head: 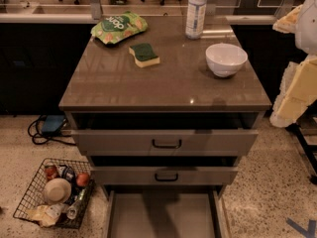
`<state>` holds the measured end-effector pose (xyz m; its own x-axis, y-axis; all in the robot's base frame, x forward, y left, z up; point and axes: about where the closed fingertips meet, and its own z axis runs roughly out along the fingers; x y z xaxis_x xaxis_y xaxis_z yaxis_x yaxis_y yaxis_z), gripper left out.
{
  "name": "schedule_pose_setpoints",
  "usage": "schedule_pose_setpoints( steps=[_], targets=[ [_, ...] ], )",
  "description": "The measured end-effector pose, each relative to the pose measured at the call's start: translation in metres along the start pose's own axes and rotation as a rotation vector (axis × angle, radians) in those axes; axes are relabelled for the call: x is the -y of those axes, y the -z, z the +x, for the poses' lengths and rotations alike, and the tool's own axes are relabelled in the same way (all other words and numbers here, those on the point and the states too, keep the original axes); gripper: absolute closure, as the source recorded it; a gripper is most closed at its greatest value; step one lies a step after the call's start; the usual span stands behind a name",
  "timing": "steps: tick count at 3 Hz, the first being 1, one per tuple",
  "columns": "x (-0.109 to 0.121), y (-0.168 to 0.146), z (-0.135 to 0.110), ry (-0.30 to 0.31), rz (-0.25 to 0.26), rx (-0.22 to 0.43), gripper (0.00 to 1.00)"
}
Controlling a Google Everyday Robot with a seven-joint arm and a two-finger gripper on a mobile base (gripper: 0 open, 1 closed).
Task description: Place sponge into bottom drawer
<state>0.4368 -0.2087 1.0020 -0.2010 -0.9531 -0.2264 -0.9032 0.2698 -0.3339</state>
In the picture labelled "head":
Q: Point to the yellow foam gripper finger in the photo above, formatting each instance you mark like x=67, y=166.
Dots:
x=298, y=90
x=287, y=23

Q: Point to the green and yellow sponge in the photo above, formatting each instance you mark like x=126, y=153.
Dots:
x=144, y=55

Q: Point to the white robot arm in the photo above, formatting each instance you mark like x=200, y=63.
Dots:
x=306, y=29

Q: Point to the grey drawer cabinet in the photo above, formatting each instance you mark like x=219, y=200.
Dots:
x=107, y=80

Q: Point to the top grey drawer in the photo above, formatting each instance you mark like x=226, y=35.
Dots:
x=163, y=134

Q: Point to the grey drawer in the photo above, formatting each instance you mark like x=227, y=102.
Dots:
x=163, y=134
x=164, y=214
x=163, y=170

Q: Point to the middle grey drawer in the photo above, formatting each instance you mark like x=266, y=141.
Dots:
x=163, y=170

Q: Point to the bottom grey drawer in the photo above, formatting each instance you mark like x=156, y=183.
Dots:
x=164, y=214

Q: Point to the white ceramic bowl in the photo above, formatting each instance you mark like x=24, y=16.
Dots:
x=225, y=59

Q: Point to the black stand base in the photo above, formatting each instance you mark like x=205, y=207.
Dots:
x=302, y=129

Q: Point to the clear plastic water bottle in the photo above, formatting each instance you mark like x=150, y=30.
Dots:
x=195, y=18

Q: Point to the blue floor tape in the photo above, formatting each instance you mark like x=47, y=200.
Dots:
x=308, y=232

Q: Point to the green chip bag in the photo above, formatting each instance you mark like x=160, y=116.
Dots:
x=114, y=29

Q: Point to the red apple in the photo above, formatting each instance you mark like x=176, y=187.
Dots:
x=83, y=179

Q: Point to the blue power adapter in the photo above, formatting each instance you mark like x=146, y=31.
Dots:
x=52, y=125

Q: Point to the blue white can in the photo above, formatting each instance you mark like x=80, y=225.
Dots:
x=66, y=172

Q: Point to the green glass bottle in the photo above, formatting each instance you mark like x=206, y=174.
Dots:
x=73, y=210

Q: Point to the red soda can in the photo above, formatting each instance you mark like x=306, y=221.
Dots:
x=51, y=172

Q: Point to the beige upturned bowl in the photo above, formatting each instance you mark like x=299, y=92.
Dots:
x=57, y=190

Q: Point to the crumpled yellow snack bag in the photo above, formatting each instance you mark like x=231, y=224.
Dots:
x=46, y=215

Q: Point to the black wire basket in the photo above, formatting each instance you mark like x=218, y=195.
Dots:
x=33, y=197

